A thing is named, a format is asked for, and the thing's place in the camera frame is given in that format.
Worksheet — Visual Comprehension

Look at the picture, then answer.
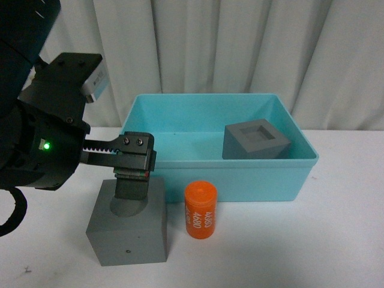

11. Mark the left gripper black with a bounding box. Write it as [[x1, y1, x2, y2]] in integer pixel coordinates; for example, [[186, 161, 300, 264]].
[[1, 53, 157, 200]]

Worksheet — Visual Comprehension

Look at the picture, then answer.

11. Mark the gray block round recess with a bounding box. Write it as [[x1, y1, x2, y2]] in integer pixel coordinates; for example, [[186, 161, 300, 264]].
[[86, 177, 168, 266]]

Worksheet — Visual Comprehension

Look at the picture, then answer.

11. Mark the orange cylinder part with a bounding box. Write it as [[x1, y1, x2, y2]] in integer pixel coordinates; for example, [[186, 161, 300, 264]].
[[184, 181, 218, 239]]

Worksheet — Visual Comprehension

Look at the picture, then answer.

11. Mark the gray block square recess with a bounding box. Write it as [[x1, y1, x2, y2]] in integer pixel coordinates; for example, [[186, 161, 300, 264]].
[[222, 119, 291, 160]]

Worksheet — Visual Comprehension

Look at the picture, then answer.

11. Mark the light blue plastic box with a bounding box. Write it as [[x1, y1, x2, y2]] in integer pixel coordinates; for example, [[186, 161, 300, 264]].
[[122, 94, 319, 203]]

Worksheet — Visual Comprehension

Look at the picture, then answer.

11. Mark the white pleated curtain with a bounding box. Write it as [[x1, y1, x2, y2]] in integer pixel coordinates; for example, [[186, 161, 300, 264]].
[[38, 0, 384, 131]]

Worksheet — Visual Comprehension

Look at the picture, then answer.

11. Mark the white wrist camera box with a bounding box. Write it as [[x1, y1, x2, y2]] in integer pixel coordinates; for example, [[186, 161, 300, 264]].
[[81, 60, 109, 103]]

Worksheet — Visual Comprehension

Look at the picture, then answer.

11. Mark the black cable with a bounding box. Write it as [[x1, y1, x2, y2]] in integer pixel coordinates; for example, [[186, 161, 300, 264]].
[[0, 188, 28, 237]]

